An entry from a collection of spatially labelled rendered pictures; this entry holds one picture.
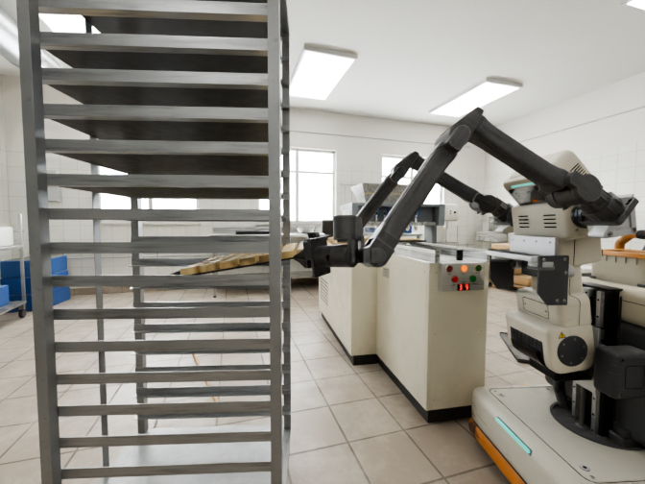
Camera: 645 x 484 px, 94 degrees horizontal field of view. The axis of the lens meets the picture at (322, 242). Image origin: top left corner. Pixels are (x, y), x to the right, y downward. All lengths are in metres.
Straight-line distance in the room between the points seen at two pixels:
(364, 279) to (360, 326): 0.33
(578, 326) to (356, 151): 4.91
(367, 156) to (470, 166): 2.34
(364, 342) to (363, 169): 3.99
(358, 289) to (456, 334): 0.76
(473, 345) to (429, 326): 0.27
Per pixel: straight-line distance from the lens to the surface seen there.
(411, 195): 0.80
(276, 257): 0.82
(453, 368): 1.80
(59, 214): 1.06
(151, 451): 1.57
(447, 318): 1.69
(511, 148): 0.99
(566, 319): 1.30
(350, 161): 5.70
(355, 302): 2.21
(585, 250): 1.35
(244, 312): 0.89
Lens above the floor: 1.02
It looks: 3 degrees down
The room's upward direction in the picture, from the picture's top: straight up
